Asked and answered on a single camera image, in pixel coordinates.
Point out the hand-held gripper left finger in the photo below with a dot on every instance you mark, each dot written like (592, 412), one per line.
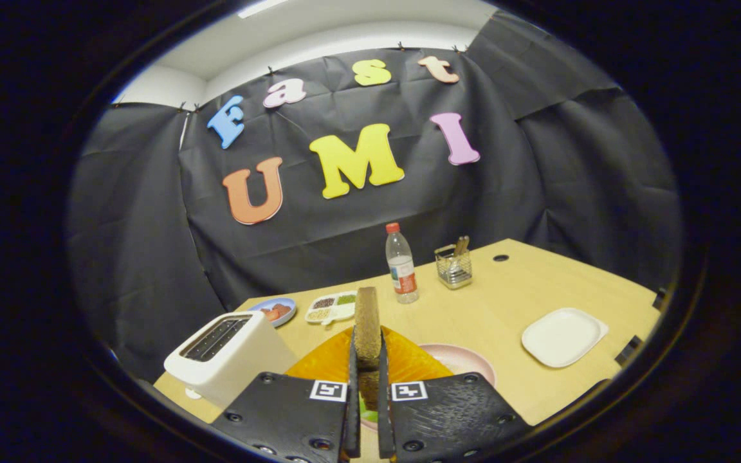
(352, 424)

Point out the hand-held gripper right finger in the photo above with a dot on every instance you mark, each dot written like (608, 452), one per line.
(386, 424)

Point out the green lettuce leaf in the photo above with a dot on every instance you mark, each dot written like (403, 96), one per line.
(365, 409)

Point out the brown bread slice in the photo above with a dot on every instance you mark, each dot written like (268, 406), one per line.
(367, 328)

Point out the pink plate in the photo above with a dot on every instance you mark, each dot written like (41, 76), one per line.
(467, 363)

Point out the white sectioned condiment dish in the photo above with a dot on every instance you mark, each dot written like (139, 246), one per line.
(338, 313)

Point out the white toaster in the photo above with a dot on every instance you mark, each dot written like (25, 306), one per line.
(248, 366)

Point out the red meat slices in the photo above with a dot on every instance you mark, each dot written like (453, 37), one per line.
(275, 314)

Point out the blue plate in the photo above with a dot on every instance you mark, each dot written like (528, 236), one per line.
(280, 301)

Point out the clear red-capped water bottle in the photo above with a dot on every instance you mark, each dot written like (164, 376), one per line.
(402, 270)

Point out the wooden utensil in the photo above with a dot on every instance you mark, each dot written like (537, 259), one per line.
(461, 245)

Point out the white square plate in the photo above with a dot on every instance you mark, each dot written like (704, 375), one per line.
(563, 337)

